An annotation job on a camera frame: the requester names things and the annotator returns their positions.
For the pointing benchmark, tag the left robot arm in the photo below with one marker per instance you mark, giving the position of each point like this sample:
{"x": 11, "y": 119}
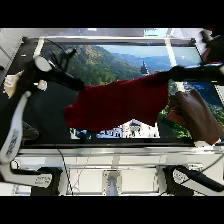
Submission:
{"x": 13, "y": 133}

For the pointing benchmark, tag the brown garment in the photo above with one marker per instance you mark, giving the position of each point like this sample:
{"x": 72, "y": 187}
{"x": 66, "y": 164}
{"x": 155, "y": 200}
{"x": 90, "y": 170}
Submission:
{"x": 196, "y": 116}

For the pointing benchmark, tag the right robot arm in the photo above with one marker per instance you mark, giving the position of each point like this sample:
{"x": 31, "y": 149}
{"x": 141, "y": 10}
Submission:
{"x": 203, "y": 74}

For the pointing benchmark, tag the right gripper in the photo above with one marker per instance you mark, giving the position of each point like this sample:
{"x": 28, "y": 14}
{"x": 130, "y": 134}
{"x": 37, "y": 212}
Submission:
{"x": 178, "y": 73}

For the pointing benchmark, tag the red garment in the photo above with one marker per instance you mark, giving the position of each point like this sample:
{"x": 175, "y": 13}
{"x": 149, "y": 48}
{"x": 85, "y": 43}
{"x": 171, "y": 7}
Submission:
{"x": 120, "y": 103}

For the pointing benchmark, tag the black garment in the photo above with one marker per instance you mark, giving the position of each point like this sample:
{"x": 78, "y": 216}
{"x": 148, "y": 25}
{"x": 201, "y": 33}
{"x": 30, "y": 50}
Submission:
{"x": 215, "y": 46}

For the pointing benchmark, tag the cream garment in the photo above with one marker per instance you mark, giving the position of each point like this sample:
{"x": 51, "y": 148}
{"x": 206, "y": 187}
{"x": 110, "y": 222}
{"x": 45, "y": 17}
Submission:
{"x": 10, "y": 83}

